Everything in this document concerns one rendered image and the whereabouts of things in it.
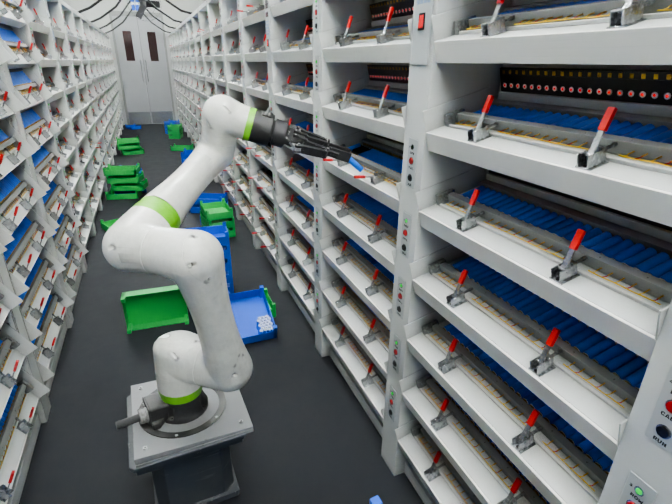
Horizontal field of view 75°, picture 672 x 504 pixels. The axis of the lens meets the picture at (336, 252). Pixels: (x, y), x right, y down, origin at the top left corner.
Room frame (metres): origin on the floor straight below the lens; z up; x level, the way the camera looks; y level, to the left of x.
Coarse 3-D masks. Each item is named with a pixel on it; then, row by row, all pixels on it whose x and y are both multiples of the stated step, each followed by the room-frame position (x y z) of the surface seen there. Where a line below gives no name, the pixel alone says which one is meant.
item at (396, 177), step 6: (354, 156) 1.56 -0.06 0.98; (360, 162) 1.50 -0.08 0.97; (366, 162) 1.46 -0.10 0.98; (372, 162) 1.44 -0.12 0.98; (366, 168) 1.44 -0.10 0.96; (372, 168) 1.42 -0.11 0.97; (378, 168) 1.37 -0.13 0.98; (384, 168) 1.36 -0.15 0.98; (390, 174) 1.30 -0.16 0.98; (396, 174) 1.29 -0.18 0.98; (390, 180) 1.28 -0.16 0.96; (396, 180) 1.27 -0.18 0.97
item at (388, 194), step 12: (360, 132) 1.77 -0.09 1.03; (348, 144) 1.75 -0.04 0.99; (360, 144) 1.77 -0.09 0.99; (396, 144) 1.53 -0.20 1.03; (324, 168) 1.71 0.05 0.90; (336, 168) 1.57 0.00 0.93; (348, 168) 1.52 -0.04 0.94; (348, 180) 1.49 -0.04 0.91; (360, 180) 1.38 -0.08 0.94; (372, 192) 1.31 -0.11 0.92; (384, 192) 1.23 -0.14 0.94; (396, 192) 1.21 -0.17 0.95; (384, 204) 1.25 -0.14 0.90; (396, 204) 1.17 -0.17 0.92
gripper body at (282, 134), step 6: (276, 120) 1.28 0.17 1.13; (282, 120) 1.30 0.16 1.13; (276, 126) 1.26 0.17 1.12; (282, 126) 1.27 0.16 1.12; (276, 132) 1.26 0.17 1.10; (282, 132) 1.26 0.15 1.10; (288, 132) 1.29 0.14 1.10; (276, 138) 1.26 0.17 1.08; (282, 138) 1.26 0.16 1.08; (288, 138) 1.26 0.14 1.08; (294, 138) 1.27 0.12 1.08; (270, 144) 1.28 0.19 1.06; (276, 144) 1.27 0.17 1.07; (282, 144) 1.26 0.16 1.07; (288, 144) 1.26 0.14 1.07
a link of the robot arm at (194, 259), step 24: (144, 240) 0.88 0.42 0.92; (168, 240) 0.87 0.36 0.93; (192, 240) 0.86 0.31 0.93; (216, 240) 0.90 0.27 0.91; (144, 264) 0.87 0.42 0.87; (168, 264) 0.84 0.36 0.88; (192, 264) 0.84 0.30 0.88; (216, 264) 0.86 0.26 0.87; (192, 288) 0.85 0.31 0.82; (216, 288) 0.88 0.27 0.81; (192, 312) 0.89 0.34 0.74; (216, 312) 0.89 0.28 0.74; (216, 336) 0.91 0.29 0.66; (240, 336) 0.99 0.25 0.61; (216, 360) 0.93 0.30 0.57; (240, 360) 0.96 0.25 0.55; (216, 384) 0.95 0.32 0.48; (240, 384) 0.96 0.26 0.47
